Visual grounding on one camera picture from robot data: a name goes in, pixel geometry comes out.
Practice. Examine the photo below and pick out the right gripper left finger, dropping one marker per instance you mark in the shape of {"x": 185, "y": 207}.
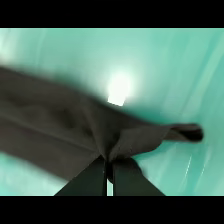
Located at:
{"x": 89, "y": 182}

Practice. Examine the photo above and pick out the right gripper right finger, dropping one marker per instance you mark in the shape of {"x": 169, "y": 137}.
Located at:
{"x": 132, "y": 182}

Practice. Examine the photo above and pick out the dark brown garment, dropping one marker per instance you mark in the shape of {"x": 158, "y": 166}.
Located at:
{"x": 60, "y": 126}

